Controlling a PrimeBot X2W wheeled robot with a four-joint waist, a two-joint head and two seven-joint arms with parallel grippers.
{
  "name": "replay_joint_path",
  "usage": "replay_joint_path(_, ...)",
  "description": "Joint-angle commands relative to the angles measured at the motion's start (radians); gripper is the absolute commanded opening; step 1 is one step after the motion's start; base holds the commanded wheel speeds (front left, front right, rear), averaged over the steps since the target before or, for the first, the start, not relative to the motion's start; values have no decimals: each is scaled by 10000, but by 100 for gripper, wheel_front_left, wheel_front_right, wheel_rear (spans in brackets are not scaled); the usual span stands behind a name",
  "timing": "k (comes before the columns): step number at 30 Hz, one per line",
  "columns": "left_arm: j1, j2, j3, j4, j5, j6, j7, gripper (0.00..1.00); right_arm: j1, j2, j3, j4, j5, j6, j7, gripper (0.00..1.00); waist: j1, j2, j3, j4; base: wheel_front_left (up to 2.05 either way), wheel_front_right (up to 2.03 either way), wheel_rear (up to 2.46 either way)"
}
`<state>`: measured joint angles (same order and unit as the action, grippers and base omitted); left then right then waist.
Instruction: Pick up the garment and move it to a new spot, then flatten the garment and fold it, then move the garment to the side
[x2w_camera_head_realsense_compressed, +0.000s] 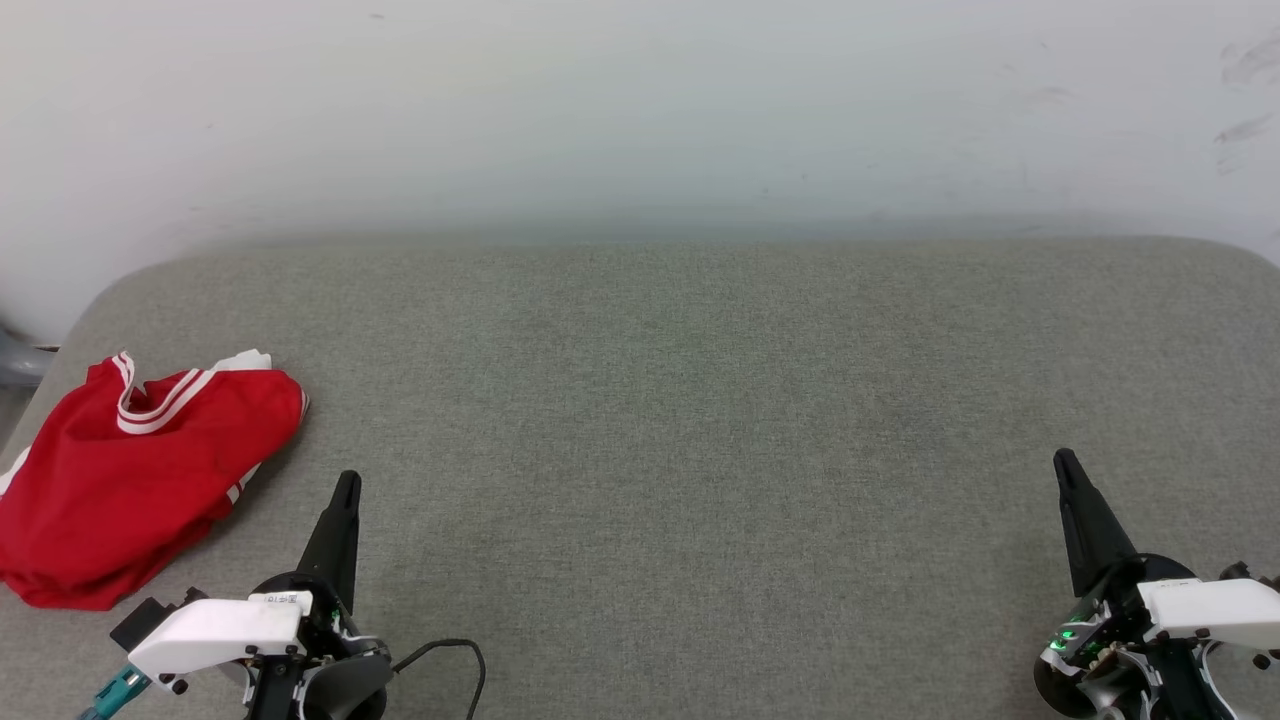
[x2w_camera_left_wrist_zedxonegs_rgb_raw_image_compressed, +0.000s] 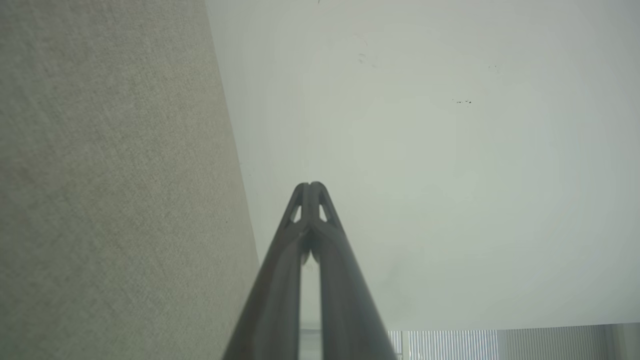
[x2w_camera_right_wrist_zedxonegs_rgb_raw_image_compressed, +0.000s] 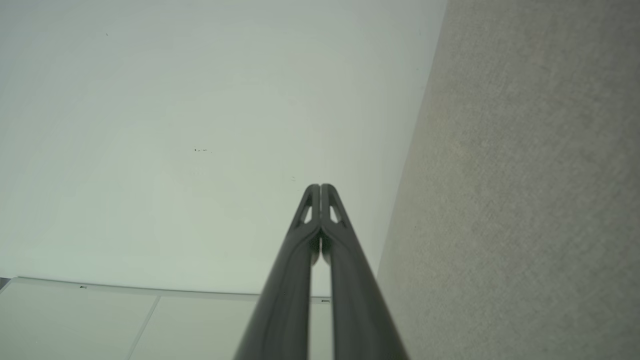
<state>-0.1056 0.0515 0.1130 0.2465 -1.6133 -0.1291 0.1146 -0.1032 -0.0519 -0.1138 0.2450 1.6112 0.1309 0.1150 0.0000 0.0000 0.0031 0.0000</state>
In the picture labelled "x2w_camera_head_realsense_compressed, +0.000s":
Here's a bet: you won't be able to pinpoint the grey metal frame pipe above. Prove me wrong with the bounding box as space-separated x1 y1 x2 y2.
0 328 57 389

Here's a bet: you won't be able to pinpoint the grey fabric sofa cushion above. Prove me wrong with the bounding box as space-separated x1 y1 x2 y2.
0 235 1280 720

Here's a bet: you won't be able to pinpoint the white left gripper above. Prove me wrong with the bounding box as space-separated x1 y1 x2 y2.
128 470 393 720

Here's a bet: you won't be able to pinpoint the teal cable connector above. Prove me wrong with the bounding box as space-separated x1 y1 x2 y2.
78 665 151 720

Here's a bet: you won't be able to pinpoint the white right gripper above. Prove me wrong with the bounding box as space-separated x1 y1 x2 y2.
1035 448 1280 720

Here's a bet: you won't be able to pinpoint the thin black looping cable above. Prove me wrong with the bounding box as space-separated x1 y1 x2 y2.
390 638 488 720

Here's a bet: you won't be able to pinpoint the red basketball jersey white sleeves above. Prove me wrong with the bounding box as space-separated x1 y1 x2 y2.
0 350 309 612

